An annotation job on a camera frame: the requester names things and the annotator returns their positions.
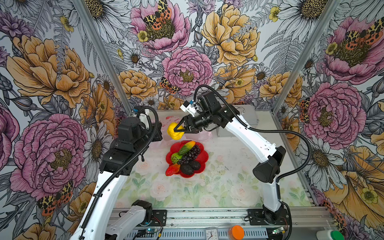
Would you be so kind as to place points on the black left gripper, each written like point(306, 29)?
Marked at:
point(157, 136)

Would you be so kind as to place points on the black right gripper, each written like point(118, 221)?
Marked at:
point(187, 119)

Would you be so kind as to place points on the pink plastic bag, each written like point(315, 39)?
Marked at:
point(168, 117)

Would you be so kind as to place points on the red chili pepper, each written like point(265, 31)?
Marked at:
point(173, 169)

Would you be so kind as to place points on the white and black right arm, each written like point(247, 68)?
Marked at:
point(211, 108)

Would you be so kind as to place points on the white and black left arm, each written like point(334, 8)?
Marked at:
point(134, 137)

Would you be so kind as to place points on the dark grape bunch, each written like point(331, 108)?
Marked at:
point(190, 155)

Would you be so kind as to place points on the red flower-shaped plate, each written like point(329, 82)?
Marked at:
point(202, 158)

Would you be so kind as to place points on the dark avocado front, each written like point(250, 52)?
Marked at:
point(186, 169)

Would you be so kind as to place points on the dark avocado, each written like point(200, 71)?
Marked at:
point(186, 169)
point(195, 165)

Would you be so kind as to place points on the dark avocado rear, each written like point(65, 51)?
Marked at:
point(195, 165)

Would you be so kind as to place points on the silver metal case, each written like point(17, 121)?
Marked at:
point(248, 113)

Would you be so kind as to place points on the small white timer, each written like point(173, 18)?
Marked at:
point(212, 234)

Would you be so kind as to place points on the orange round button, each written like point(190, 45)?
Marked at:
point(236, 233)

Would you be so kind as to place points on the green capped white bottle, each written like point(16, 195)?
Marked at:
point(329, 235)

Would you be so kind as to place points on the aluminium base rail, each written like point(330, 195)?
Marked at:
point(302, 223)

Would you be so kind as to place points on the aluminium corner post left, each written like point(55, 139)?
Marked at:
point(95, 38)

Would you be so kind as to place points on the aluminium corner post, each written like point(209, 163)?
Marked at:
point(313, 38)
point(95, 38)

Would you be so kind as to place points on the aluminium corner post right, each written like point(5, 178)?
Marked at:
point(313, 38)

